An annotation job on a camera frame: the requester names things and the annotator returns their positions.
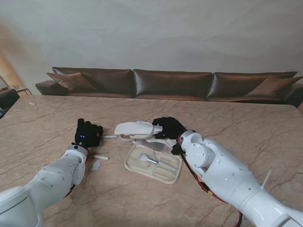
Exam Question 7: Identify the dark armchair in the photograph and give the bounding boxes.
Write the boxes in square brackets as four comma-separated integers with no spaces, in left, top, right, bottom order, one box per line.
[0,88,21,112]

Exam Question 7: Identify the cream white cosmetics bag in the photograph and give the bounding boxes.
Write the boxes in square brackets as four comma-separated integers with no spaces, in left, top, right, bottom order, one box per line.
[114,120,184,185]

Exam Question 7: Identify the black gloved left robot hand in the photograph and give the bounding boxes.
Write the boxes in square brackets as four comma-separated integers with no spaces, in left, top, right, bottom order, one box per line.
[74,118,104,148]

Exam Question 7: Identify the brown sofa pillow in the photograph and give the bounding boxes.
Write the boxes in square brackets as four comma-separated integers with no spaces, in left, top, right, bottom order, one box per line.
[245,75,303,97]
[46,72,99,93]

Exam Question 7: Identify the light wooden side table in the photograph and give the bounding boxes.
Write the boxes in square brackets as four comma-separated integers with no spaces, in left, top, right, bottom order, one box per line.
[14,84,33,96]

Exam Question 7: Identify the red black arm cable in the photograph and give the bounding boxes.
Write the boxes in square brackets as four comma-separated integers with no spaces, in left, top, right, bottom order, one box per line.
[186,160,243,227]
[63,148,90,201]

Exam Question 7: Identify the brown leather sofa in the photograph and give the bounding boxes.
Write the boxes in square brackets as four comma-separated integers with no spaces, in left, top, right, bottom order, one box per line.
[35,67,303,107]

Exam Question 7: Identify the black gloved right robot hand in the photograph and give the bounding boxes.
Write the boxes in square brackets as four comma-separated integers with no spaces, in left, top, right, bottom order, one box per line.
[151,116,188,140]

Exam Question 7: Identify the red black right arm cable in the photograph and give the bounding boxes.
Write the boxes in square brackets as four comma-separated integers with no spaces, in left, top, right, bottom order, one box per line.
[186,160,243,227]

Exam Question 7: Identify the red black left arm cable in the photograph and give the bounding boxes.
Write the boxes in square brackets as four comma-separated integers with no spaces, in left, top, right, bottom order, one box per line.
[63,148,90,201]

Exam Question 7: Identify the blue handled makeup brush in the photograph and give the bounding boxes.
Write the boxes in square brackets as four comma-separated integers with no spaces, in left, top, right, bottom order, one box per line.
[139,153,178,171]

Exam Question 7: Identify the white zip tie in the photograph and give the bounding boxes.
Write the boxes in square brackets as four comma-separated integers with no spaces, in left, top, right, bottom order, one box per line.
[259,169,272,190]

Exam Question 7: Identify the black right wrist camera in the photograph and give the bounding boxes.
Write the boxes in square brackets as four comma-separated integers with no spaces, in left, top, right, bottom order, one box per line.
[171,143,183,156]

